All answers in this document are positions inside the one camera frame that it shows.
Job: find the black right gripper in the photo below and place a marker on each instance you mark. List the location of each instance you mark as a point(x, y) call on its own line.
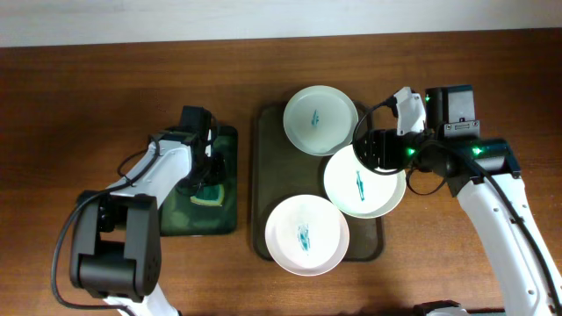
point(380, 141)

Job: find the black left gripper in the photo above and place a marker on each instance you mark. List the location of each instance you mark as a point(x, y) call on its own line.
point(210, 176)

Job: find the green yellow sponge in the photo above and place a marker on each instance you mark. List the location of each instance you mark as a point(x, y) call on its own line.
point(209, 196)

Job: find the white plate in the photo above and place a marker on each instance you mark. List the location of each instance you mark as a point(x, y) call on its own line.
point(307, 235)
point(319, 120)
point(359, 192)

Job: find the white plate top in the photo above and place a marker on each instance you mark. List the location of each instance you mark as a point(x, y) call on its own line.
point(319, 120)

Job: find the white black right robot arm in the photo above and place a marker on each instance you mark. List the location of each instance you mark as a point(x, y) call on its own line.
point(438, 133)

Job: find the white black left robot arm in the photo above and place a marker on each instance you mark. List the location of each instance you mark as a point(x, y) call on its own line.
point(116, 243)

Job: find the small dark green tray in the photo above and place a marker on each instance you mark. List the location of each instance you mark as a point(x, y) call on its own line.
point(180, 217)

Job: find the large dark brown tray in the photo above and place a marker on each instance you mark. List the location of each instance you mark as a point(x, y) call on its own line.
point(280, 171)

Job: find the white plate bottom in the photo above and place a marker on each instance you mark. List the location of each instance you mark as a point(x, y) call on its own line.
point(307, 235)

